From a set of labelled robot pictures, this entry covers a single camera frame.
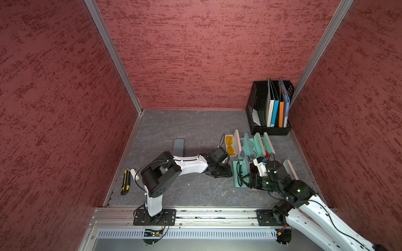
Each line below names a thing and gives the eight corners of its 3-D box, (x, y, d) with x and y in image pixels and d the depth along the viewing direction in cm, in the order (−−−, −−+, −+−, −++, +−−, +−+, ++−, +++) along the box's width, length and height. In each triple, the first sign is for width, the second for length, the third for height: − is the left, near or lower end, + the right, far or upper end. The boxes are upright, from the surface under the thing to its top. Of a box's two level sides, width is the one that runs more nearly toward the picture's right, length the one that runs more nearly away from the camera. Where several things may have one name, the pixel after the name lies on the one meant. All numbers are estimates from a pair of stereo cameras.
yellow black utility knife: (121, 195, 82) (119, 194, 81) (126, 170, 92) (125, 168, 90) (128, 194, 83) (127, 193, 81) (133, 169, 92) (131, 168, 90)
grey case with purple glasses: (238, 161, 95) (240, 156, 90) (235, 138, 106) (236, 133, 101) (250, 161, 95) (252, 156, 90) (245, 138, 106) (247, 133, 101)
